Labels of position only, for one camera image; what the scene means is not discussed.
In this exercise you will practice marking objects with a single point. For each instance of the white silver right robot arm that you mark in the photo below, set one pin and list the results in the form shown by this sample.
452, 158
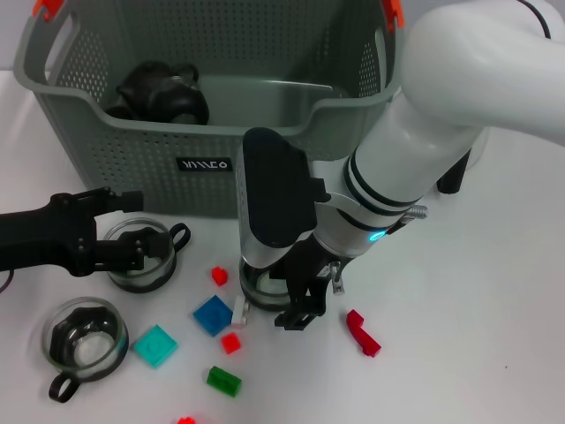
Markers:
441, 88

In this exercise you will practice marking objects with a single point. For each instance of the cyan square toy brick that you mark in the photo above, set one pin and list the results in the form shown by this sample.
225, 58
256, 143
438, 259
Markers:
156, 346

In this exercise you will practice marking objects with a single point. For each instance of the white toy brick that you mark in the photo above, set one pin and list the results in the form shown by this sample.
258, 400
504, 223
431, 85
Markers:
239, 312

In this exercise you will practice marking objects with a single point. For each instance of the glass jar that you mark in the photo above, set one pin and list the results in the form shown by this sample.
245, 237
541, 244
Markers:
88, 349

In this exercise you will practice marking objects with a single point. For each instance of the blue square toy brick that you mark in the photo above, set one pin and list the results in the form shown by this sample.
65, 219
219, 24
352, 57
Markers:
213, 315

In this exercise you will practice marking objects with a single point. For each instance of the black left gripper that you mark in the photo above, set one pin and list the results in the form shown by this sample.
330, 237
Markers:
44, 238

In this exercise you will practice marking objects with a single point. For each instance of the green toy brick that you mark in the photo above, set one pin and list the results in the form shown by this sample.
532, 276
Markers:
223, 380

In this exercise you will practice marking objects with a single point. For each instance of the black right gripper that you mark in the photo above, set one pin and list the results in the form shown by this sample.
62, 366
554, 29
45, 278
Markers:
311, 256

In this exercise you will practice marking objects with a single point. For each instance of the black ceramic teapot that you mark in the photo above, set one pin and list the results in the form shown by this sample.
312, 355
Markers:
145, 90

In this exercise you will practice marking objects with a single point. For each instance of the gray perforated storage bin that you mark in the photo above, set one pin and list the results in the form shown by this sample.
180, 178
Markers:
132, 176

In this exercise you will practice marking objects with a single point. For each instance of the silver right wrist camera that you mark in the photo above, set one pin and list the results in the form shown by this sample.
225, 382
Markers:
273, 190

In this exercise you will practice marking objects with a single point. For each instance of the glass teacup black holder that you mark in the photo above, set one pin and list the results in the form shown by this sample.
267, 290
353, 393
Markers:
187, 106
163, 265
260, 293

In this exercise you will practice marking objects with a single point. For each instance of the long red toy piece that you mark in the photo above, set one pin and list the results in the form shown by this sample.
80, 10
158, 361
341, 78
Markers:
363, 333

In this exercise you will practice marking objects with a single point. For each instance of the small red toy brick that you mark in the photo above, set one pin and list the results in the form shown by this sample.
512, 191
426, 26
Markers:
230, 343
219, 276

